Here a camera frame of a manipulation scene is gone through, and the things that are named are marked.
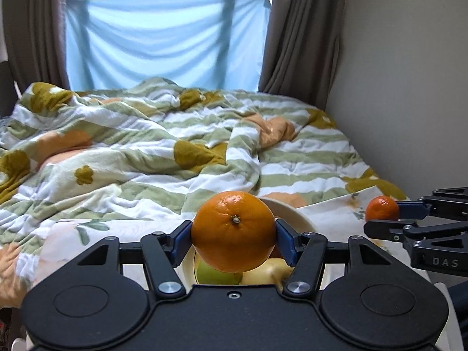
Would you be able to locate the small mandarin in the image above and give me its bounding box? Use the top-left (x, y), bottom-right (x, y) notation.
top-left (365, 196), bottom-right (400, 221)

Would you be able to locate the yellow pear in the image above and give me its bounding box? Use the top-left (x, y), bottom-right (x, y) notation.
top-left (240, 257), bottom-right (293, 289)

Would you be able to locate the green apple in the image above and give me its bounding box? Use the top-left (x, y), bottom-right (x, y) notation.
top-left (195, 261), bottom-right (243, 285)

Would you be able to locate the orange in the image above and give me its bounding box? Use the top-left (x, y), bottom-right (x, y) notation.
top-left (191, 191), bottom-right (276, 273)

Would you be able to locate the cream bowl with duck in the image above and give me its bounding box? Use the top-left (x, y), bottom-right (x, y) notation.
top-left (175, 197), bottom-right (315, 290)

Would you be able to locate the floral striped quilt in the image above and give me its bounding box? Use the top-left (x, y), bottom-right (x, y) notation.
top-left (1, 78), bottom-right (405, 307)

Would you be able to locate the grey headboard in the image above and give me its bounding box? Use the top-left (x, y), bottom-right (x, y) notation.
top-left (0, 60), bottom-right (18, 117)

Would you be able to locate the light blue window cloth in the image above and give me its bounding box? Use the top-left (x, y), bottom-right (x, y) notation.
top-left (66, 0), bottom-right (271, 91)

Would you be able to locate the right brown curtain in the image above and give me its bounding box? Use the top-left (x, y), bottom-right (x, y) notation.
top-left (259, 0), bottom-right (346, 109)

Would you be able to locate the brown curtain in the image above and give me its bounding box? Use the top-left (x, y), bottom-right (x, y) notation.
top-left (2, 0), bottom-right (69, 91)
top-left (259, 0), bottom-right (346, 109)

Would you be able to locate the left brown curtain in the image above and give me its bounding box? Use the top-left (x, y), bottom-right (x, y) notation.
top-left (2, 0), bottom-right (69, 91)

